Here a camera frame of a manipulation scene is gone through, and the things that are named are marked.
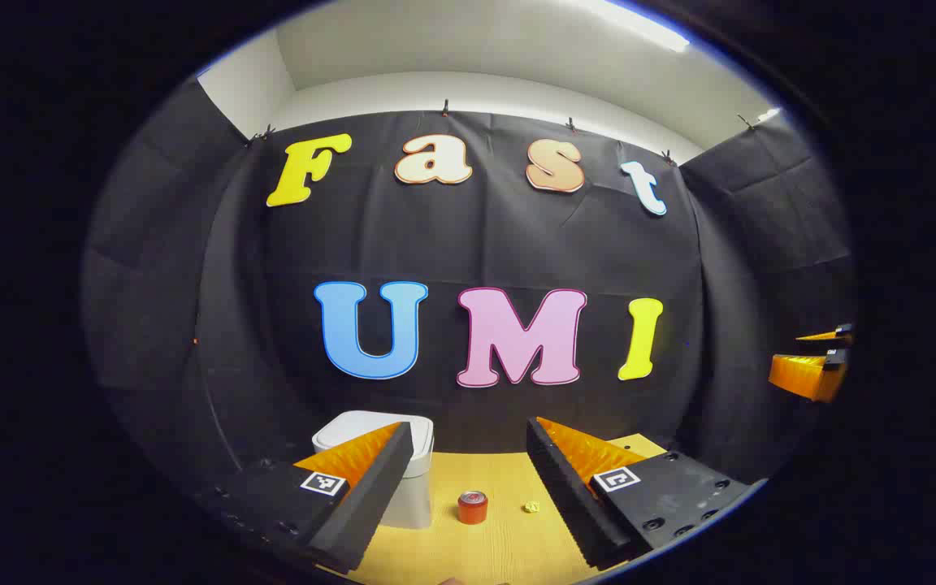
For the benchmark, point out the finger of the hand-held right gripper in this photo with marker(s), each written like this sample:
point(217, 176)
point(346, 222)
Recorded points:
point(809, 375)
point(834, 333)

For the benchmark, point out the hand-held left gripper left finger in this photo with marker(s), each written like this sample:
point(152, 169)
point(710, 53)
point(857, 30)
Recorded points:
point(370, 504)

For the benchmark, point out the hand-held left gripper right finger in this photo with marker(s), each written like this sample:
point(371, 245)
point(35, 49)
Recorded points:
point(565, 496)

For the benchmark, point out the white desktop garbage bin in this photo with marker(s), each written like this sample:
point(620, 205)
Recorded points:
point(417, 496)

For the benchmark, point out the red pop can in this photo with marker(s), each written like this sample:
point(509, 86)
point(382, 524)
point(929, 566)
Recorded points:
point(473, 508)

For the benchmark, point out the wooden desktop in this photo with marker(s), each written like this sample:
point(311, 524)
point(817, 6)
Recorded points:
point(500, 548)

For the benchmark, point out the black backdrop cloth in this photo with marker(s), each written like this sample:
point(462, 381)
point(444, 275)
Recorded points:
point(435, 240)

